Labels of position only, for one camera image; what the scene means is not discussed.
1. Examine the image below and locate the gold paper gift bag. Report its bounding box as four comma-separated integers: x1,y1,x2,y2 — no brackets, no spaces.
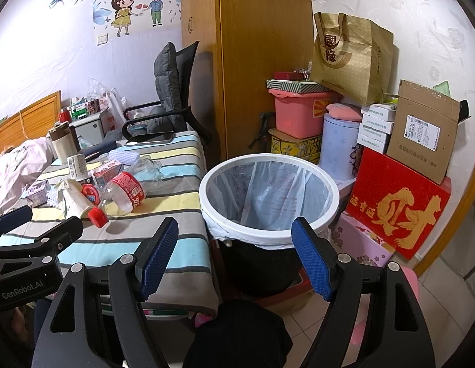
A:
310,12,394,106

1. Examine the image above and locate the white round trash bin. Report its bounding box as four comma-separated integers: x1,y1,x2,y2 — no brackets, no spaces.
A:
199,153,340,250

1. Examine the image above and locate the clear plastic bottle red label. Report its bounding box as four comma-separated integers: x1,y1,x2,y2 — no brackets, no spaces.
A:
88,158,163,228

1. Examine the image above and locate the black smartphone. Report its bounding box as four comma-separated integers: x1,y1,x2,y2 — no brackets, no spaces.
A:
127,131,175,144

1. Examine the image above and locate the beige brown thermos mug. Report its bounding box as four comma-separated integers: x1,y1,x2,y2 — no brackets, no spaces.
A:
48,121,80,164

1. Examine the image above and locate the brown cardboard box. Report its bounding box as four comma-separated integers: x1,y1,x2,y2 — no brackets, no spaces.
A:
387,80,461,184

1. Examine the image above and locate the yellow floral box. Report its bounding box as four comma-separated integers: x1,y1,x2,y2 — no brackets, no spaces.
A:
268,128,322,164

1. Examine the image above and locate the light blue round bin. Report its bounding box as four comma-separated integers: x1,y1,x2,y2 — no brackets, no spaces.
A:
319,114,362,180

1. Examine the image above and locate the white yogurt cup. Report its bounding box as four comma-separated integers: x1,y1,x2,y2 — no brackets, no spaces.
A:
67,154,89,182

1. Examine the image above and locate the wooden headboard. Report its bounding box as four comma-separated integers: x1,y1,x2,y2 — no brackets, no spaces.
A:
0,90,61,154

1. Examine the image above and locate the red bottle cap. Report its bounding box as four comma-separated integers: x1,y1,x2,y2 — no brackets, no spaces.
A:
81,184,101,206

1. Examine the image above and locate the cartoon couple wall sticker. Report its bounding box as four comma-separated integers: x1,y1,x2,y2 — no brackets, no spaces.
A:
110,0,164,38

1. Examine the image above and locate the white foam fruit net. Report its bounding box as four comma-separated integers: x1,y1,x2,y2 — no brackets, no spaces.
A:
108,149,140,166

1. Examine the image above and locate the strawberry milk carton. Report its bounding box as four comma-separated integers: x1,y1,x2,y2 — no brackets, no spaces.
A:
92,159,123,187

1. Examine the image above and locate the dark blue glasses case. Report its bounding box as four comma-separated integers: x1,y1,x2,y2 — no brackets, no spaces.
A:
80,140,118,158

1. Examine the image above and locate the pink plastic storage box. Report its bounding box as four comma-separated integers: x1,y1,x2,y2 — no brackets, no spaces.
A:
268,89,341,140

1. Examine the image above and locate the pink floral box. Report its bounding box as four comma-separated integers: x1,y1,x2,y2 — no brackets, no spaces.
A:
331,212,396,267

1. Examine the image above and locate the grey chair cushion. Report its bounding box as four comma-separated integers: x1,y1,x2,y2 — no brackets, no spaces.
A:
148,42,187,133

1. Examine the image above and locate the stack of white boxes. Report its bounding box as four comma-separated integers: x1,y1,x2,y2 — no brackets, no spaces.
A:
357,102,397,154

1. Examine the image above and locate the striped flat box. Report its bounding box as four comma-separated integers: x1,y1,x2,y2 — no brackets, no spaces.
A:
266,79,331,94

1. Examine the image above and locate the pink bedding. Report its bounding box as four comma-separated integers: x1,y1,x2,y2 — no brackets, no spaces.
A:
0,137,56,215

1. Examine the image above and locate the red gift box gold character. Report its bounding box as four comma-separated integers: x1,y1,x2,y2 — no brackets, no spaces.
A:
346,148,451,260

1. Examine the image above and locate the white bedside cabinet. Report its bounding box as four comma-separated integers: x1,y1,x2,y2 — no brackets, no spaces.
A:
73,109,111,144

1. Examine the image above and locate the red mug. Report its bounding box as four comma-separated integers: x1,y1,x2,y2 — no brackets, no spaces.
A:
59,108,72,123

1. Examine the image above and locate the black office chair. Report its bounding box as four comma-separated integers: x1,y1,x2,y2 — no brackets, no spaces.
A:
121,42,213,146

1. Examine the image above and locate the wooden wardrobe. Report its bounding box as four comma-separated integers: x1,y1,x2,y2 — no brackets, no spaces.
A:
181,0,313,167

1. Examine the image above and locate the pink stool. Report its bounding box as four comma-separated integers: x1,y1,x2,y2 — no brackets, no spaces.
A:
350,266,419,346

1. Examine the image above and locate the striped tablecloth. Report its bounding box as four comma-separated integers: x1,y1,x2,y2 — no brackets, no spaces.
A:
59,130,218,319

